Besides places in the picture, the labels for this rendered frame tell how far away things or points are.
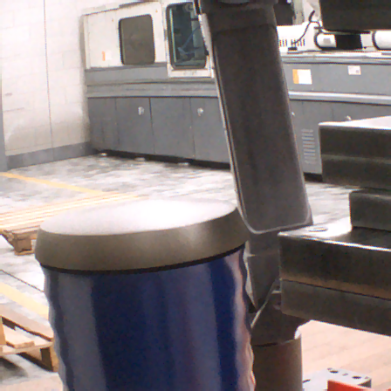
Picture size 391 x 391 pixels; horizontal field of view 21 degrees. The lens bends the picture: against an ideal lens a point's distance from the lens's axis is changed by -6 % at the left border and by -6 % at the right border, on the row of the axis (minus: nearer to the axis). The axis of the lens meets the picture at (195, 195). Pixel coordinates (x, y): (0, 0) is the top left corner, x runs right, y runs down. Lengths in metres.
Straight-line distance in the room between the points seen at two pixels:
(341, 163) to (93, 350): 0.30
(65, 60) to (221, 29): 11.23
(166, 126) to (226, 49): 9.58
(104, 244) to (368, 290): 0.25
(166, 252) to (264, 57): 0.68
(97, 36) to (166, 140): 1.83
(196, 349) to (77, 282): 0.02
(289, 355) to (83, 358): 0.71
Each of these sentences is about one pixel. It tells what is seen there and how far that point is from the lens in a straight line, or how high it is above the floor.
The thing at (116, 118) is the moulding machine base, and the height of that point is 0.42.
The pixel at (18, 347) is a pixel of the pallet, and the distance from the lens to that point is 4.12.
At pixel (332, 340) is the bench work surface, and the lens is 1.14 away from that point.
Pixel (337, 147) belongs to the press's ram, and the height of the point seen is 1.17.
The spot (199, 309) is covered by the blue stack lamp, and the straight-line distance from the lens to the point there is 0.19.
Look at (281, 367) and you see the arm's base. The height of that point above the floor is 0.95.
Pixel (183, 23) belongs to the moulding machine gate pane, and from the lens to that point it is 9.92.
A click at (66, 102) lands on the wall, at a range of 12.08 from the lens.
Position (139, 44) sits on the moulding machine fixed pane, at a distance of 10.85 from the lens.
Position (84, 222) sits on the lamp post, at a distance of 0.19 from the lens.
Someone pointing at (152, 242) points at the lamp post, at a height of 1.19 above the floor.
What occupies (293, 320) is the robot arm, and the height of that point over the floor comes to 1.00.
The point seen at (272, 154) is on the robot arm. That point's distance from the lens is 0.87.
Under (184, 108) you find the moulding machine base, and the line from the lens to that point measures 10.08.
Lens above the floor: 1.23
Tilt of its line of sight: 8 degrees down
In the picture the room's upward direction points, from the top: 5 degrees counter-clockwise
